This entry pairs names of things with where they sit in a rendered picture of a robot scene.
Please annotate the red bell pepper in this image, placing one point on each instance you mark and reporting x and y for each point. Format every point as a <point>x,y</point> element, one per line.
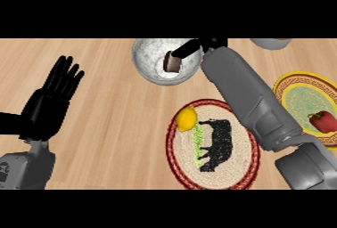
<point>324,121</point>

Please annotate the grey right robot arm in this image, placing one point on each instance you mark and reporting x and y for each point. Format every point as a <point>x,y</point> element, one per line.
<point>250,98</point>

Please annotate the brown cupcake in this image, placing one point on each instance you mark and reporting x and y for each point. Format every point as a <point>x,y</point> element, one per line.
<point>172,63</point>

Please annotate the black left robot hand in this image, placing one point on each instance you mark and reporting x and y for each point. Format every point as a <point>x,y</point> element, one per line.
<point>43,109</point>

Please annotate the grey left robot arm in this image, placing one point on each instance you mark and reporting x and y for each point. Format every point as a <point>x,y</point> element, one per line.
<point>25,169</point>

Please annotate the round woven bull placemat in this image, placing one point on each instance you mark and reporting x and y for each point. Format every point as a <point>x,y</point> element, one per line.
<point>237,166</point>

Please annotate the grey round container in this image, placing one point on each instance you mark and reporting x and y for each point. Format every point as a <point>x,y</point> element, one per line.
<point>271,44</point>

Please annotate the white speckled bowl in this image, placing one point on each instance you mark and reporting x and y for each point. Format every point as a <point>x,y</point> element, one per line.
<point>151,59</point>

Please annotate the yellow patterned plate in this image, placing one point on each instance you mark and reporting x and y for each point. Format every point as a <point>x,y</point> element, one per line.
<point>303,98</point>

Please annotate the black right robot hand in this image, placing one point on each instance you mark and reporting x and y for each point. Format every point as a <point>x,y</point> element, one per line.
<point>188,49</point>

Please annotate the yellow lemon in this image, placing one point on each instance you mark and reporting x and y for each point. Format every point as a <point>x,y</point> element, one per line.
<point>186,118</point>

